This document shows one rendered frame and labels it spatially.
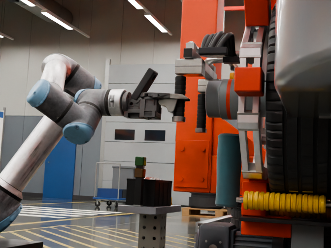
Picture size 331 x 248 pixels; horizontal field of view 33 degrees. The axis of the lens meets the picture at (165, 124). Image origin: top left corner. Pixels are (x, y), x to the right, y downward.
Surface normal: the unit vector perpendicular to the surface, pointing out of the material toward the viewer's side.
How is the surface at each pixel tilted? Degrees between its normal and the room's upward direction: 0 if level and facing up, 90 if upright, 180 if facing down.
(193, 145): 90
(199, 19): 90
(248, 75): 90
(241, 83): 90
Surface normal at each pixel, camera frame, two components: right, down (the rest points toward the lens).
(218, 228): -0.23, -0.49
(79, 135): -0.16, 0.69
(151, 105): -0.27, -0.11
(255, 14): -0.25, 0.48
